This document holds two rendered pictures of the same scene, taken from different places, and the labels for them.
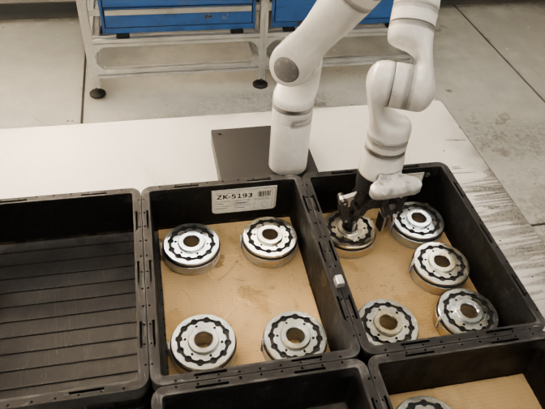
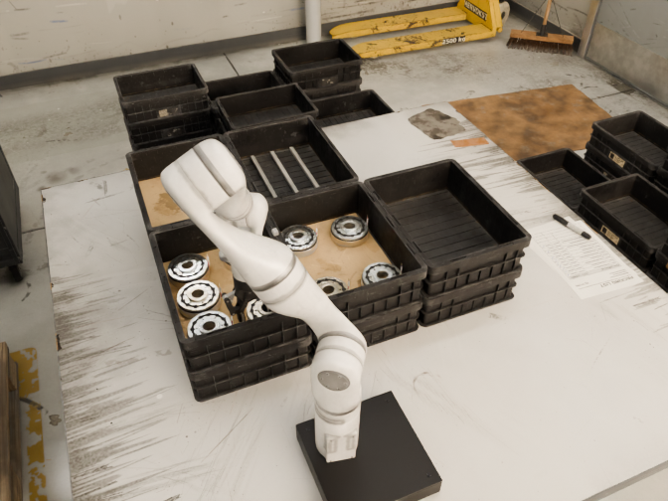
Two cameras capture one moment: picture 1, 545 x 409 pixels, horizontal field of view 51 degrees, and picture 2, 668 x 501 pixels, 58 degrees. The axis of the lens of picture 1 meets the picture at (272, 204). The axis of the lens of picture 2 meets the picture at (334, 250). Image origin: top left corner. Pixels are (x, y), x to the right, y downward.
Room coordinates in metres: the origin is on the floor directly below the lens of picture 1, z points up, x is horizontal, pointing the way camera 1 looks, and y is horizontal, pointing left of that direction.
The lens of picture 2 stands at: (1.75, -0.13, 1.93)
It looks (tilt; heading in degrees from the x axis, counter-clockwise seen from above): 42 degrees down; 172
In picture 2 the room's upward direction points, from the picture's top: straight up
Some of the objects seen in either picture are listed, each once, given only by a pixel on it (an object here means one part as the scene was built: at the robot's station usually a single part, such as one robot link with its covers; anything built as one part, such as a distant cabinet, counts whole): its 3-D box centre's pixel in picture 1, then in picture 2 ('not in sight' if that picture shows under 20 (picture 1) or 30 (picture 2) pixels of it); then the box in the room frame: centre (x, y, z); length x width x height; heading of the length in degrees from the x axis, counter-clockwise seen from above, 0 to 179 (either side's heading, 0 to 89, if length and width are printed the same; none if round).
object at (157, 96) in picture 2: not in sight; (168, 123); (-1.02, -0.58, 0.37); 0.40 x 0.30 x 0.45; 105
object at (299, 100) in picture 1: (295, 74); (338, 373); (1.07, -0.03, 1.00); 0.09 x 0.09 x 0.17; 69
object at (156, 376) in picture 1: (238, 265); (340, 239); (0.60, 0.05, 0.92); 0.40 x 0.30 x 0.02; 15
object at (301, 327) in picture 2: (403, 264); (228, 284); (0.67, -0.24, 0.87); 0.40 x 0.30 x 0.11; 15
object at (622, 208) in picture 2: not in sight; (630, 241); (0.09, 1.32, 0.31); 0.40 x 0.30 x 0.34; 15
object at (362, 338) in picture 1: (409, 246); (225, 269); (0.67, -0.24, 0.92); 0.40 x 0.30 x 0.02; 15
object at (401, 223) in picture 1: (418, 220); (209, 327); (0.80, -0.29, 0.86); 0.10 x 0.10 x 0.01
